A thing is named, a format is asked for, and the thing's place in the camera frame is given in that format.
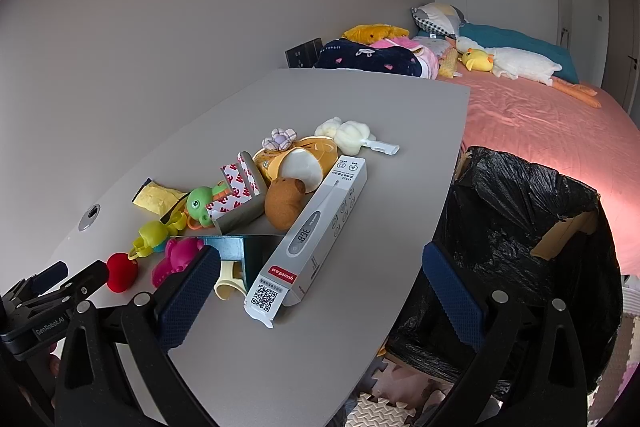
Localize red plush ball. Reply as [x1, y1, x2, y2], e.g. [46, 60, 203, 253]
[106, 253, 139, 294]

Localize yellow-green plastic toy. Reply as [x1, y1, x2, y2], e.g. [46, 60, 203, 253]
[128, 212, 188, 260]

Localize pink plastic toy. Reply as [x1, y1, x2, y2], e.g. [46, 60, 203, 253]
[151, 237, 204, 288]

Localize yellow snack wrapper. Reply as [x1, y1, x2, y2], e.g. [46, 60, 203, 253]
[132, 178, 186, 218]

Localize cream plastic ring piece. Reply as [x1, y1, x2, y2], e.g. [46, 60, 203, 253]
[214, 259, 249, 301]

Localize teal cardboard box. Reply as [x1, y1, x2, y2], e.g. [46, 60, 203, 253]
[190, 234, 282, 300]

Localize white thermometer box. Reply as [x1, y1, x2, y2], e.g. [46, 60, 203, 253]
[244, 155, 367, 329]

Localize white plastic tag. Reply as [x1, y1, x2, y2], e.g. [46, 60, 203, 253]
[361, 140, 399, 156]

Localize brown plush ball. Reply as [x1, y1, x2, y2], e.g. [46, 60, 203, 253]
[264, 178, 306, 231]

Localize cream fluffy plush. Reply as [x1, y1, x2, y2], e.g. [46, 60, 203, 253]
[314, 117, 376, 156]

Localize purple white flower scrunchie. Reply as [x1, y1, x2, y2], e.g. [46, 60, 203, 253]
[262, 128, 297, 152]

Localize green frog carrot toy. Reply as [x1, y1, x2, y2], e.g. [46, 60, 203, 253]
[184, 181, 231, 230]

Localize black lined cardboard trash bin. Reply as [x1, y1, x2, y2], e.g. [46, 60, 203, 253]
[383, 145, 625, 400]

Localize person's left hand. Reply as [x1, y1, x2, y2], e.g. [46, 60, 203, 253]
[37, 343, 61, 389]

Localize metal table grommet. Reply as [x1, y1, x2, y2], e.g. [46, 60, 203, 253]
[78, 204, 101, 232]

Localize foam puzzle floor mat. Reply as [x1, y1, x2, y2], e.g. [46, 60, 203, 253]
[330, 274, 639, 426]

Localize pink bed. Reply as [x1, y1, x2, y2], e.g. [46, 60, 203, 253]
[450, 70, 640, 274]

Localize white goose plush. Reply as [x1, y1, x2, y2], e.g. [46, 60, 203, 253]
[456, 37, 601, 108]

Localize yellow duck plush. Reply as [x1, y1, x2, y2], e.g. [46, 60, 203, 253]
[459, 49, 494, 72]

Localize yellow corn plush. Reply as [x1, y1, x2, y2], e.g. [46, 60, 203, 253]
[438, 48, 459, 79]

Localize pink folded clothes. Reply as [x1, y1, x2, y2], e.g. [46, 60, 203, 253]
[371, 36, 452, 79]

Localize teal pillow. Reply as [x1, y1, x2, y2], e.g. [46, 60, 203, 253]
[459, 22, 579, 84]

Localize checkered grey pillow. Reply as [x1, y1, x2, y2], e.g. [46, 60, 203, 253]
[410, 2, 465, 39]

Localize navy patterned blanket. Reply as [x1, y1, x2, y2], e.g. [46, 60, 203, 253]
[314, 38, 430, 78]

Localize yellow plush blanket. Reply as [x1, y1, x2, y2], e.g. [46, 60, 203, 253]
[342, 24, 409, 46]

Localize white closet door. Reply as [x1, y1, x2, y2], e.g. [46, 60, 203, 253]
[558, 0, 610, 88]

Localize black wall socket panel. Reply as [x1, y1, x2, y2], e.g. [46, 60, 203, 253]
[285, 38, 323, 68]

